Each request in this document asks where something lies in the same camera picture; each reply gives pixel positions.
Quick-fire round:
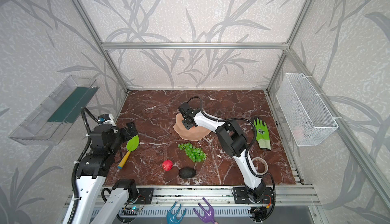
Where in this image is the green fake grape bunch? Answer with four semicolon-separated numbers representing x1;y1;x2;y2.
177;143;207;163

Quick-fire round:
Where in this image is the red fake apple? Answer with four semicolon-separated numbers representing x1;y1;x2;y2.
162;160;173;171

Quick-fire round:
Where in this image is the dark fake avocado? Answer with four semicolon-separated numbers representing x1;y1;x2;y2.
178;167;197;179

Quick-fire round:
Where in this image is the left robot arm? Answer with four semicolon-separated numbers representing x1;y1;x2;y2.
63;107;139;224

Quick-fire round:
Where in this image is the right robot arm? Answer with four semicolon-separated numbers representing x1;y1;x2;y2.
178;102;276;205

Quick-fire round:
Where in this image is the pink scalloped fruit bowl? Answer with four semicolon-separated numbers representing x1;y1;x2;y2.
173;113;211;141

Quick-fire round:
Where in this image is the green work glove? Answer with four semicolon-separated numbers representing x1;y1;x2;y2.
253;117;271;150

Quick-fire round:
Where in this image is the clear tape roll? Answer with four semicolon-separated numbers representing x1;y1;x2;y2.
252;157;269;175

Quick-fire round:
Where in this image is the purple plastic hand fork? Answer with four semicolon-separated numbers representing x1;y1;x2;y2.
193;197;218;224

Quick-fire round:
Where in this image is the pink item in basket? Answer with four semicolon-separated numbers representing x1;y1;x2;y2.
292;126;305;142

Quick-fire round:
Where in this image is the green spatula yellow handle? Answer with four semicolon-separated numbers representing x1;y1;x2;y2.
117;135;140;169

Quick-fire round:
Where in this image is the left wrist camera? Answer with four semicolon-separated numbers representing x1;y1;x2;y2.
97;113;116;126

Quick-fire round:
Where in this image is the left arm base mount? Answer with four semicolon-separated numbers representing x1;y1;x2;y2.
134;187;154;205

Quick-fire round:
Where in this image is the clear plastic wall bin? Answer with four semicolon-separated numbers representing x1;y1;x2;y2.
9;75;99;146

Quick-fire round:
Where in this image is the aluminium front rail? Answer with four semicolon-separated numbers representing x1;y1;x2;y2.
65;185;321;208

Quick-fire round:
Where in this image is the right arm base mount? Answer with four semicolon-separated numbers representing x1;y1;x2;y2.
232;186;274;205

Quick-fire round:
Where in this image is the white wire mesh basket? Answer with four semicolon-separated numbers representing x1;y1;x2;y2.
276;73;339;147

